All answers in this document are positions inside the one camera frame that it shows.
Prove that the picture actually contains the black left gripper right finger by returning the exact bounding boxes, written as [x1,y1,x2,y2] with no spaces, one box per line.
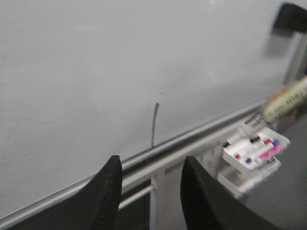
[180,156,278,230]

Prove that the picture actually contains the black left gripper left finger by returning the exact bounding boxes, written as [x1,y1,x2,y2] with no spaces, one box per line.
[12,155,122,230]

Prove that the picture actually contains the white whiteboard marker black cap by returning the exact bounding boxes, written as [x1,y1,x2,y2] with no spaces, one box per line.
[260,76,307,123]

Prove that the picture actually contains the lower white plastic tray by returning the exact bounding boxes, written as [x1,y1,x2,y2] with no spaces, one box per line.
[217,158,281,199]

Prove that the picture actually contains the white metal pegboard stand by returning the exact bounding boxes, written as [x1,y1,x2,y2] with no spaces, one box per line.
[117,129,272,230]

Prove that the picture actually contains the white plastic marker tray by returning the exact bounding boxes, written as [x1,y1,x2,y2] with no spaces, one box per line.
[222,126,290,173]

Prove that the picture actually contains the white whiteboard with aluminium frame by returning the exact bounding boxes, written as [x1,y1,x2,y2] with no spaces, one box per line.
[0,0,302,227]

